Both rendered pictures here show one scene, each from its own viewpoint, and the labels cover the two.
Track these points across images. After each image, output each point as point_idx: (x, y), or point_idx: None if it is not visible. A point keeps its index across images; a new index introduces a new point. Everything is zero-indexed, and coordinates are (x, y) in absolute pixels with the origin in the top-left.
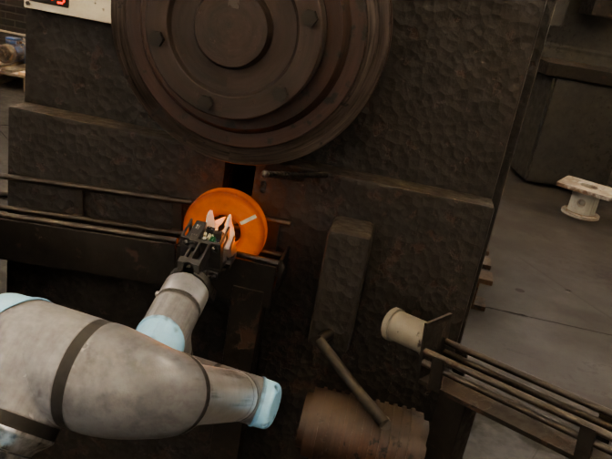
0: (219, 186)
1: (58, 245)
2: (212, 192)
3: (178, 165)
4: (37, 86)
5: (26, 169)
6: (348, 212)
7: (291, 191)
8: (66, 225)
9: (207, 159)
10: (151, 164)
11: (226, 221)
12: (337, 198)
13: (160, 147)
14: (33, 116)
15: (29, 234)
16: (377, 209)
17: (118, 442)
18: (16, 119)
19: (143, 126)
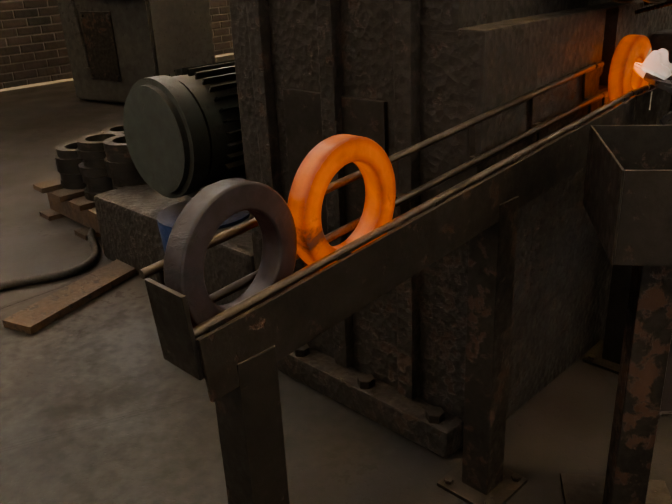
0: (602, 42)
1: (580, 145)
2: (635, 40)
3: (584, 35)
4: (469, 5)
5: (496, 99)
6: (651, 29)
7: (631, 26)
8: (581, 122)
9: (597, 21)
10: (570, 43)
11: (637, 63)
12: (648, 19)
13: (575, 22)
14: (503, 32)
15: (565, 148)
16: (661, 18)
17: (542, 342)
18: (491, 43)
19: (536, 14)
